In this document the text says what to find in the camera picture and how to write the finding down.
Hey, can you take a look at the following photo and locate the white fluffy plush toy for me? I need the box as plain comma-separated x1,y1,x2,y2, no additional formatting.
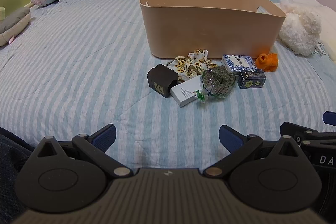
277,1,322,57

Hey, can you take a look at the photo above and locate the blue and white patterned box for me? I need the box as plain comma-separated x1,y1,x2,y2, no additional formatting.
221,54,256,74

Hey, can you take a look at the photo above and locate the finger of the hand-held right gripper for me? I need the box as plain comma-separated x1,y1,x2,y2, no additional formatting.
279,122,319,146
323,111,336,125

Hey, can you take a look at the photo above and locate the orange plastic toy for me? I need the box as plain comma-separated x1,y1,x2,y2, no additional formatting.
255,52,279,73

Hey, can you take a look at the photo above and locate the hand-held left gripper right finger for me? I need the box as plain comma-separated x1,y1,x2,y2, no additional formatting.
203,124,305,178

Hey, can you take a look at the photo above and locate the white printed pillow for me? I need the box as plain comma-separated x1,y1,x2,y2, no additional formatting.
314,5,336,62

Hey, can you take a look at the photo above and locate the beige plastic storage bin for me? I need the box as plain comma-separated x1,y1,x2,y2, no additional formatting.
139,0,286,59

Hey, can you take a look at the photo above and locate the grey and cream cushion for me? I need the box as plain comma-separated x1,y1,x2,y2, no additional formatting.
0,7,31,46

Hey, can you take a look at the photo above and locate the black cardboard box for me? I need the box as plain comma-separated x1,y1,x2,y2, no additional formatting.
147,63,179,99

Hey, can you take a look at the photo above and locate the dark blue starred box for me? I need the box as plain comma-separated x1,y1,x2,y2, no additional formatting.
237,69,267,90

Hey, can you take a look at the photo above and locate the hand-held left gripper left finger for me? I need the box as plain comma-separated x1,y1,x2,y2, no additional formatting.
37,123,134,178

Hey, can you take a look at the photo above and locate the person's leg in jeans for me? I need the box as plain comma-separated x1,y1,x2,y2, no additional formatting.
0,126,36,216

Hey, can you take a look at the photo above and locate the blue striped bedsheet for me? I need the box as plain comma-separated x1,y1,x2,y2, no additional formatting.
0,0,336,169

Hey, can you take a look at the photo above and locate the white rectangular box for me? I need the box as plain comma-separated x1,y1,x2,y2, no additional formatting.
170,74,208,108

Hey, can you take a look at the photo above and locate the light blue printed cloth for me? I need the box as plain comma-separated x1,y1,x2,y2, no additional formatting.
307,40,336,77

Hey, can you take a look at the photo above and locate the clear bag of dried herbs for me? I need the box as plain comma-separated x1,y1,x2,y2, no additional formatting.
194,66,237,105

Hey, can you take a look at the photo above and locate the floral fabric scrunchie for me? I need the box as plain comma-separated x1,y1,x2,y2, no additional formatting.
166,49,218,83

